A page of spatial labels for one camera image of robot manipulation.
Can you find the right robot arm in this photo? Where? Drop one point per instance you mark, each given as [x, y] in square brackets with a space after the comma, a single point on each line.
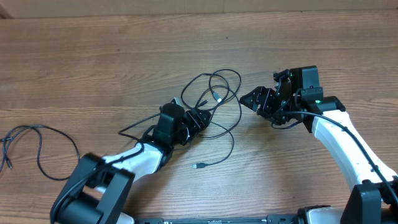
[299, 96]

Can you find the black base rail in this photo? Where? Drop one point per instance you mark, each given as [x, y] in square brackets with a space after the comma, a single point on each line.
[214, 221]

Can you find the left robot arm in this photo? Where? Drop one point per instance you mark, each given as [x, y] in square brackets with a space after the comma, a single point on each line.
[98, 187]

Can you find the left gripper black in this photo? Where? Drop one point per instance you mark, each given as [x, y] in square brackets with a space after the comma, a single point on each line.
[196, 120]

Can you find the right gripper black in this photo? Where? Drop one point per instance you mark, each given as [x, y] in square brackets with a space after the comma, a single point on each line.
[265, 109]

